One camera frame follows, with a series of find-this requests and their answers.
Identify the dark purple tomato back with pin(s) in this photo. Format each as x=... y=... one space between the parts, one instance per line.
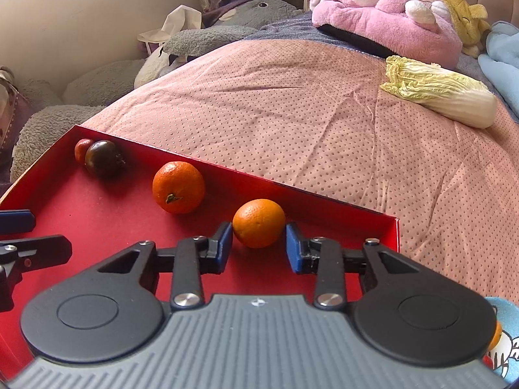
x=103 y=159

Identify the grey shark plush toy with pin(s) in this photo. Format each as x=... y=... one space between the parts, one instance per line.
x=88 y=95

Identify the white tote bag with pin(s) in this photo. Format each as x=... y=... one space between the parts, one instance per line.
x=181 y=18

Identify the blue cartoon tiger plate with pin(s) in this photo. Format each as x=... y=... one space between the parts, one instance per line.
x=503 y=359

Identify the light blue blanket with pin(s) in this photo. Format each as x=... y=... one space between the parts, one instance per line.
x=500 y=63

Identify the pink plush bunny pillow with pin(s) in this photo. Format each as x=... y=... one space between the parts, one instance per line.
x=409 y=28

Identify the small red tomato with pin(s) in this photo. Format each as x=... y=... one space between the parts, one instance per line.
x=80 y=150

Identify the napa cabbage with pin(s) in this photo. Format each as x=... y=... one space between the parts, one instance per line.
x=451 y=94

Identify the red shallow tray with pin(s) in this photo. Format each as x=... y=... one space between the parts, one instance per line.
x=102 y=217

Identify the yellow plush garment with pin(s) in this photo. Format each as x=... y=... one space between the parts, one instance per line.
x=470 y=23

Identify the large orange mandarin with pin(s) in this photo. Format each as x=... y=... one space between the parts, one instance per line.
x=178 y=187

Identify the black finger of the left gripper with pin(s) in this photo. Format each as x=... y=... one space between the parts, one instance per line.
x=16 y=221
x=35 y=253

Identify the pink dotted bedspread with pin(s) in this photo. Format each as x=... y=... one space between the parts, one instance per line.
x=294 y=106

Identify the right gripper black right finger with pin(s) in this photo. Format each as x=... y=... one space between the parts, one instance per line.
x=323 y=258

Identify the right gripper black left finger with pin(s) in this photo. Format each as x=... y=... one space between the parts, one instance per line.
x=197 y=256

